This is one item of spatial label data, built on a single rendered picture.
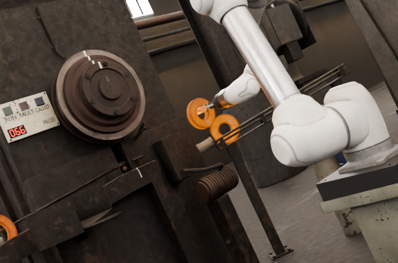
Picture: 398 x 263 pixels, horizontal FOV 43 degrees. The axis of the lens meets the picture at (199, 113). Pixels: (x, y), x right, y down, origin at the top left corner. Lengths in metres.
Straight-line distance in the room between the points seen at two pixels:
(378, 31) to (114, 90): 2.71
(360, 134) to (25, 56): 1.66
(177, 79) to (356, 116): 9.16
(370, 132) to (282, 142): 0.30
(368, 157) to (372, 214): 0.19
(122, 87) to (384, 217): 1.38
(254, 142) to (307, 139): 3.51
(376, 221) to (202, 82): 9.49
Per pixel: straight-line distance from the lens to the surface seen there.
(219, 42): 6.73
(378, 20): 4.57
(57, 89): 2.45
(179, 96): 10.58
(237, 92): 2.22
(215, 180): 2.53
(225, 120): 2.64
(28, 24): 2.72
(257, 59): 1.69
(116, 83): 2.48
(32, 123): 2.50
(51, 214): 1.95
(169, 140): 2.62
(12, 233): 2.26
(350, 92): 1.70
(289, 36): 10.37
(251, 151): 5.11
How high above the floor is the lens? 0.71
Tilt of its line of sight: 3 degrees up
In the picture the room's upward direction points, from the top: 25 degrees counter-clockwise
